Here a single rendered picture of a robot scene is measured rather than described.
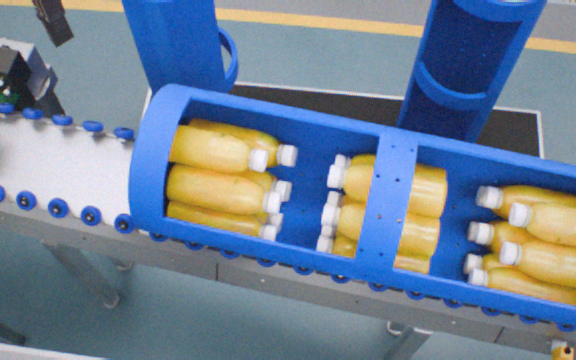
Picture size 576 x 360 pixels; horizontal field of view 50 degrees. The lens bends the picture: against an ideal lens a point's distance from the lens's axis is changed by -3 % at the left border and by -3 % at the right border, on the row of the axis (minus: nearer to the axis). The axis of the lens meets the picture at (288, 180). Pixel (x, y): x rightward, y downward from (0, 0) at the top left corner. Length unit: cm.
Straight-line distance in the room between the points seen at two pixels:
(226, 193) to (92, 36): 188
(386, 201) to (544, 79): 189
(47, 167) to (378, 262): 78
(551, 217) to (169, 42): 102
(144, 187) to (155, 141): 8
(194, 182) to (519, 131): 159
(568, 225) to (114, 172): 92
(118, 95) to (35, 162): 123
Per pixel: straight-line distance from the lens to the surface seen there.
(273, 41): 275
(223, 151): 110
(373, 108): 240
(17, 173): 150
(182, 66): 175
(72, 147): 148
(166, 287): 228
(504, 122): 248
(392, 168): 104
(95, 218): 134
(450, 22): 205
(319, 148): 128
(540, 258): 115
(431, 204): 109
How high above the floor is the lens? 215
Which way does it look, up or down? 64 degrees down
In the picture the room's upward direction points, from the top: straight up
